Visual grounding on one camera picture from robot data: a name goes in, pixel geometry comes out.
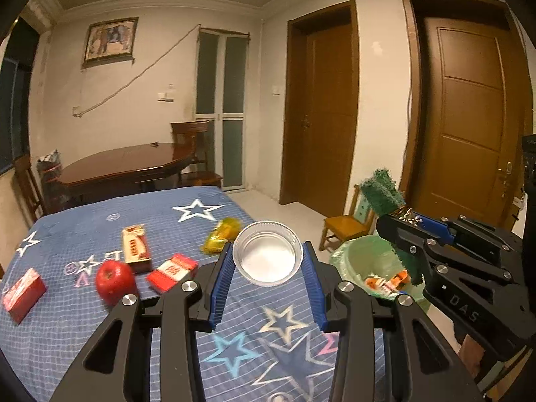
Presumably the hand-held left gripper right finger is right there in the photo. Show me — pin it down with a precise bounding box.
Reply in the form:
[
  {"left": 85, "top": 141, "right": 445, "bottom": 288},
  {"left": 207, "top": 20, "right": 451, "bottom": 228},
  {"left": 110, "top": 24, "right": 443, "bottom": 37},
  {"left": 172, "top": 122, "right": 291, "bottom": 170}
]
[{"left": 301, "top": 241, "right": 482, "bottom": 402}]

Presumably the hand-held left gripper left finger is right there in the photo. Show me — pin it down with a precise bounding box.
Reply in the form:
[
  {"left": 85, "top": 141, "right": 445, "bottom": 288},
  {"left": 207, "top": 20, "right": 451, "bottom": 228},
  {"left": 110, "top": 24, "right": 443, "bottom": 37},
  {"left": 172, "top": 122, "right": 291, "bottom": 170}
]
[{"left": 50, "top": 241, "right": 234, "bottom": 402}]

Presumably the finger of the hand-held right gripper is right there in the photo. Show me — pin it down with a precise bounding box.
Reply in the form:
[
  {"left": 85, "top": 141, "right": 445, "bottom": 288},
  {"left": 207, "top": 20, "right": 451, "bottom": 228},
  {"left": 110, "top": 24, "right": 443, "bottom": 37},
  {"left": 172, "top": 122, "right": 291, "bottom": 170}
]
[
  {"left": 376, "top": 215, "right": 515, "bottom": 290},
  {"left": 414, "top": 213, "right": 523, "bottom": 268}
]

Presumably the green scouring pad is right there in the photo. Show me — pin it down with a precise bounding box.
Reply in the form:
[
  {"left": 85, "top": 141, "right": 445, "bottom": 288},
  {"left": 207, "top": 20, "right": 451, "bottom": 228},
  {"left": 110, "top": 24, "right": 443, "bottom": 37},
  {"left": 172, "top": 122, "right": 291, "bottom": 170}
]
[{"left": 360, "top": 169, "right": 424, "bottom": 286}]

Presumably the orange and white packet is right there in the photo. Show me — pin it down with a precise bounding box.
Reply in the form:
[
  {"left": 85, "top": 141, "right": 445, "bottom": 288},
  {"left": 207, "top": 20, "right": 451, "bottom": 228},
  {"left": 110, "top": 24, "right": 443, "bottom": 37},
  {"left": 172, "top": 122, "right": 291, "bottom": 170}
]
[{"left": 364, "top": 271, "right": 410, "bottom": 298}]

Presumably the trash bin with green bag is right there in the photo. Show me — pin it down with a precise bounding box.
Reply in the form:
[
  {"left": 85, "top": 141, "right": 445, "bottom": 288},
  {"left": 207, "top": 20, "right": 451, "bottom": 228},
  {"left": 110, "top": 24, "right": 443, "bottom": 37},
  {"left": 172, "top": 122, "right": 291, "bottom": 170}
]
[{"left": 330, "top": 233, "right": 432, "bottom": 313}]

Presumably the person's right hand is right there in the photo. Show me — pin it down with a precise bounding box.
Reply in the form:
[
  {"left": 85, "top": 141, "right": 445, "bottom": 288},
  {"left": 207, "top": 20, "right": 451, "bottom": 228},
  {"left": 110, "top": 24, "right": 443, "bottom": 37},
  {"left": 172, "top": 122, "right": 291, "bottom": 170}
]
[{"left": 458, "top": 333, "right": 488, "bottom": 369}]

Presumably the yellow plastic wrapper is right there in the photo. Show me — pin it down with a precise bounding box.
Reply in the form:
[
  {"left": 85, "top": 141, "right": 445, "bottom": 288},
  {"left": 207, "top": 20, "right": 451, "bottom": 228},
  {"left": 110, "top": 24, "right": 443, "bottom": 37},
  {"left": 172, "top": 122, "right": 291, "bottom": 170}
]
[{"left": 200, "top": 217, "right": 243, "bottom": 256}]

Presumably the red and white carton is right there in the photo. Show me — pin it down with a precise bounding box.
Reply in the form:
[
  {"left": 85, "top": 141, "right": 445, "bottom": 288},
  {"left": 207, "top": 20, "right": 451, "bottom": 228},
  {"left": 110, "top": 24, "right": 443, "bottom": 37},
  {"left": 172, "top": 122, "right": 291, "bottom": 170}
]
[{"left": 146, "top": 253, "right": 199, "bottom": 294}]

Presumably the small wooden chair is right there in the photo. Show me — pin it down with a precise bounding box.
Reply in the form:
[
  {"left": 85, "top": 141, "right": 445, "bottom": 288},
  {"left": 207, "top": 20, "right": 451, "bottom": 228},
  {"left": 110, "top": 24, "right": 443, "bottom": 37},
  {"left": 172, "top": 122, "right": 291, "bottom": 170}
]
[{"left": 320, "top": 184, "right": 375, "bottom": 252}]

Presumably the beige box with red print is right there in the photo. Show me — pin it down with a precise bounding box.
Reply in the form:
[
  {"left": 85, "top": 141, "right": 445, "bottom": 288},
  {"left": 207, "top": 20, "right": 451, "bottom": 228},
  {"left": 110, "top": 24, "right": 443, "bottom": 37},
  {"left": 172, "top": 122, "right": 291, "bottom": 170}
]
[{"left": 121, "top": 224, "right": 153, "bottom": 275}]

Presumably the red apple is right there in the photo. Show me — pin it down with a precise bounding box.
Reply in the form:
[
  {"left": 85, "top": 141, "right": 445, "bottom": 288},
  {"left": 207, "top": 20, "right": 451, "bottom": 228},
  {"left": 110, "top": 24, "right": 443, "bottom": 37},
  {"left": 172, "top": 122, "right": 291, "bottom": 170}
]
[{"left": 95, "top": 260, "right": 139, "bottom": 306}]

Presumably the brown wooden door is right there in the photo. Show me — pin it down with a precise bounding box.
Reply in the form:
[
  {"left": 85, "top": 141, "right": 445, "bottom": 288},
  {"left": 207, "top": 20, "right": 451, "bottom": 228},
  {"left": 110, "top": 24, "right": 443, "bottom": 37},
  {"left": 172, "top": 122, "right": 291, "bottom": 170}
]
[
  {"left": 280, "top": 0, "right": 360, "bottom": 217},
  {"left": 400, "top": 0, "right": 532, "bottom": 235}
]

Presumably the dark wooden chair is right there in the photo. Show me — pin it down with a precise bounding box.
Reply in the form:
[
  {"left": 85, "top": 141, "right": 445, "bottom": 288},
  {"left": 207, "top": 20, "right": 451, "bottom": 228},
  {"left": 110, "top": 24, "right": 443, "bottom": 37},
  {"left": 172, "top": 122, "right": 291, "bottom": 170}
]
[
  {"left": 170, "top": 120, "right": 223, "bottom": 189},
  {"left": 12, "top": 153, "right": 47, "bottom": 222}
]

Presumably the dark wooden dining table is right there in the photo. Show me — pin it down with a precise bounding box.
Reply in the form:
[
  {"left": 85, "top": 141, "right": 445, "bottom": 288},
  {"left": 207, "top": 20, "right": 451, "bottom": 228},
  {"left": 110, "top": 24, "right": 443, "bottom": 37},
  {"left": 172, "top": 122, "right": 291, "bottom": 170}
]
[{"left": 56, "top": 142, "right": 195, "bottom": 202}]

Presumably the blue star tablecloth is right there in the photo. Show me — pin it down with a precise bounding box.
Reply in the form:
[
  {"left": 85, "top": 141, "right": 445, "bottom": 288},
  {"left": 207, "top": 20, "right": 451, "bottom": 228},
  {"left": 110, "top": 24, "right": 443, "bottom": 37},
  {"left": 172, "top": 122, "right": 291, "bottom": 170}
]
[{"left": 0, "top": 186, "right": 386, "bottom": 402}]

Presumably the frosted glass door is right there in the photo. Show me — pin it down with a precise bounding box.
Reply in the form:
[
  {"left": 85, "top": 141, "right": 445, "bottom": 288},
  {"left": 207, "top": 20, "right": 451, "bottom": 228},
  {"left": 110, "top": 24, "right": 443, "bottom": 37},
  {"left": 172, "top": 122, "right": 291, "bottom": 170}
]
[{"left": 195, "top": 28, "right": 251, "bottom": 191}]

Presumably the red paper box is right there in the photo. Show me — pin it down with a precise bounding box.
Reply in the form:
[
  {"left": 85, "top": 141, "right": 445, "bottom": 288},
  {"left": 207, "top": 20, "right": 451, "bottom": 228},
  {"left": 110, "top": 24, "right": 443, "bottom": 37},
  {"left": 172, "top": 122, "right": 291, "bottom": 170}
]
[{"left": 1, "top": 268, "right": 48, "bottom": 325}]

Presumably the dark basket with items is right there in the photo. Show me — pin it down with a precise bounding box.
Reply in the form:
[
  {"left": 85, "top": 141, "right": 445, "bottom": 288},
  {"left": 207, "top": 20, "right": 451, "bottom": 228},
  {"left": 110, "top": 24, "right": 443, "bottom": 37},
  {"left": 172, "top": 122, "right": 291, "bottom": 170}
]
[{"left": 37, "top": 149, "right": 63, "bottom": 214}]

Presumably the dark window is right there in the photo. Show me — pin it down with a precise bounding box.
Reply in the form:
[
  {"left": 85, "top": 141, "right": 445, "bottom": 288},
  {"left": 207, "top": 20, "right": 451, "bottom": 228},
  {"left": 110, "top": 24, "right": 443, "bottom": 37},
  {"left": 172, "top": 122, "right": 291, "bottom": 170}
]
[{"left": 0, "top": 17, "right": 40, "bottom": 172}]

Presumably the white wall cable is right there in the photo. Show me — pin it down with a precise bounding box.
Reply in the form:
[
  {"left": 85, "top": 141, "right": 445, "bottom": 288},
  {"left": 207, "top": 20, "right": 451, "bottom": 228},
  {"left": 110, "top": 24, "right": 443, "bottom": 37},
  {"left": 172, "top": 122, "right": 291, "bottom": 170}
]
[{"left": 75, "top": 26, "right": 201, "bottom": 116}]

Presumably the framed wall picture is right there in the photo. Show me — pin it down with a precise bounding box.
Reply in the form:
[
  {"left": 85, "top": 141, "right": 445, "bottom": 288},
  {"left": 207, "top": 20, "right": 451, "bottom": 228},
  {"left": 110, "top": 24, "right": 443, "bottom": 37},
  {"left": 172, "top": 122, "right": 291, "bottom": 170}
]
[{"left": 81, "top": 17, "right": 140, "bottom": 70}]

